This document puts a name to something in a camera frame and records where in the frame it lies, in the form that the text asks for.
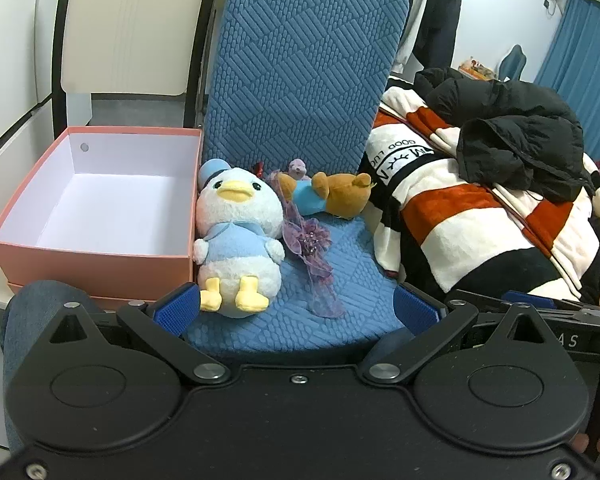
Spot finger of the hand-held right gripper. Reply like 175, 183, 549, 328
450, 287, 588, 317

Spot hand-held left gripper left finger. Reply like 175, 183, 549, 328
45, 282, 232, 387

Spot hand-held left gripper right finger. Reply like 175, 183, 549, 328
358, 282, 551, 386

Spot pink cardboard box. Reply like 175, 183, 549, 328
0, 127, 203, 302

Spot white duck plush toy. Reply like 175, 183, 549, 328
192, 158, 287, 317

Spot purple gauze flower ribbon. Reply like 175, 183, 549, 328
271, 170, 347, 319

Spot brown bear plush toy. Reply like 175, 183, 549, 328
292, 171, 374, 221

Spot black puffer jacket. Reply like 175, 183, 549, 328
413, 66, 597, 205

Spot cluttered white desk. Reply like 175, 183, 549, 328
457, 56, 499, 83

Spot blue desk chair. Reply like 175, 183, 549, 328
497, 44, 528, 83

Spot blue curtain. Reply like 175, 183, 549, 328
532, 0, 600, 162

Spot blue quilted chair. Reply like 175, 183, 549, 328
187, 0, 412, 362

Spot cream folding chair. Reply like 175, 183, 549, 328
52, 0, 227, 129

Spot hanging clothes on rack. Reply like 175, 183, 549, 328
379, 0, 464, 75

